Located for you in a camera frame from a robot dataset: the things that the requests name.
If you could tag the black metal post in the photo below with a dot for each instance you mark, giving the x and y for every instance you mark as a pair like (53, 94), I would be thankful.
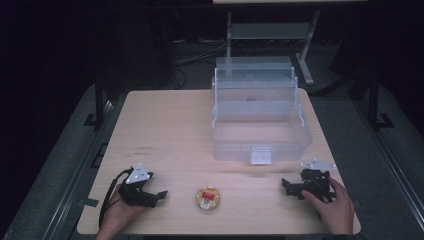
(375, 100)
(99, 100)

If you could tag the round clear yellow container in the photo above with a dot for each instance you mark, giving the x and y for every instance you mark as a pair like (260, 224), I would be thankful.
(208, 198)

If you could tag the person's right hand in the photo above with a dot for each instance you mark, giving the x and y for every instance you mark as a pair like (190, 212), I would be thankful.
(333, 208)

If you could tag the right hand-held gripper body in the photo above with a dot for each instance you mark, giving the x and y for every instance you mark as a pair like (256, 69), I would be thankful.
(316, 180)

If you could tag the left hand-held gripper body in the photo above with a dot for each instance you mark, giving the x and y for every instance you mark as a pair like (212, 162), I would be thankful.
(134, 186)

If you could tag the person's left hand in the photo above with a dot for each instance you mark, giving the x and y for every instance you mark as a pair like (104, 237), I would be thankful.
(120, 213)

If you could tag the clear plastic tiered storage box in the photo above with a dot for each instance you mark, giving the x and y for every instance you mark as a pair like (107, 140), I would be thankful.
(256, 113)

